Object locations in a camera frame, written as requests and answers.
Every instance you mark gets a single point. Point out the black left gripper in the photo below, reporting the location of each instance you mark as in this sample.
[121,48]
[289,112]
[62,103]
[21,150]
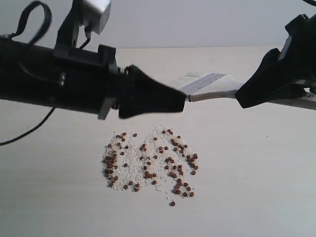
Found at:
[84,81]

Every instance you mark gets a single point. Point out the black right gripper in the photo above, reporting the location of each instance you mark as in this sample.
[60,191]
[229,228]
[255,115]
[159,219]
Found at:
[280,70]

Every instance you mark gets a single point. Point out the wooden paint brush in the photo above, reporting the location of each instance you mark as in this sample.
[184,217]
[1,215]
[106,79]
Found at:
[199,87]

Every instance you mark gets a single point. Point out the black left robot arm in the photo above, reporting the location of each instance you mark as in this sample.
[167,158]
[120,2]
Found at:
[26,77]

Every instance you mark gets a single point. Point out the brown and white granule pile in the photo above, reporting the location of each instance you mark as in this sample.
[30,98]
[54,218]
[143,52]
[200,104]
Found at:
[163,161]

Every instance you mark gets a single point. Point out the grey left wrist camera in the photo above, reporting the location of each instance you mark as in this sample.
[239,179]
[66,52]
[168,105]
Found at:
[92,14]

